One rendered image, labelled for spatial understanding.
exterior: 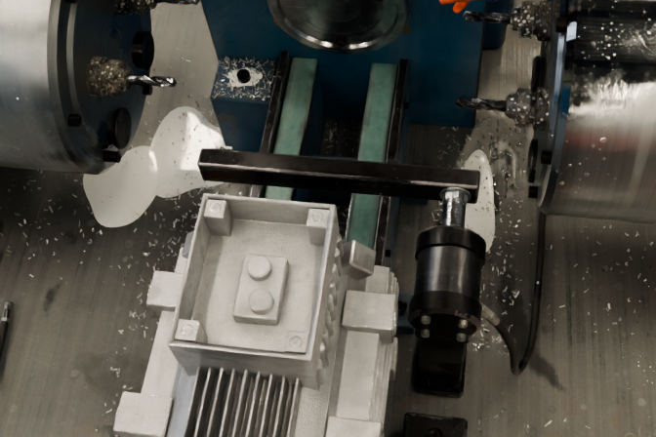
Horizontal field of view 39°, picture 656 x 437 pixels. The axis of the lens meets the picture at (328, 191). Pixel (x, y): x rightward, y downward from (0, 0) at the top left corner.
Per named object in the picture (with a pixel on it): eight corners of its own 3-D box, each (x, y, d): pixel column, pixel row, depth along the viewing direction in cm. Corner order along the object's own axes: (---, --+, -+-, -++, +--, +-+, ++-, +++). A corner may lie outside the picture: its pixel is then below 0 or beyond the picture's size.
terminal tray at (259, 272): (216, 236, 74) (198, 192, 68) (346, 249, 73) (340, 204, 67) (184, 378, 68) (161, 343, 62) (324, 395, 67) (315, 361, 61)
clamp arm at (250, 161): (478, 180, 83) (208, 158, 87) (480, 163, 81) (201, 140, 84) (476, 214, 82) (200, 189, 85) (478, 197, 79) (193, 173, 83)
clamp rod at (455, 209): (444, 194, 82) (444, 183, 81) (466, 196, 82) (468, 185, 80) (436, 275, 78) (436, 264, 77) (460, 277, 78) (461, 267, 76)
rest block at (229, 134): (235, 111, 114) (218, 50, 104) (290, 115, 113) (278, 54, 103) (225, 151, 111) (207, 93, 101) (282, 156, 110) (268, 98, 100)
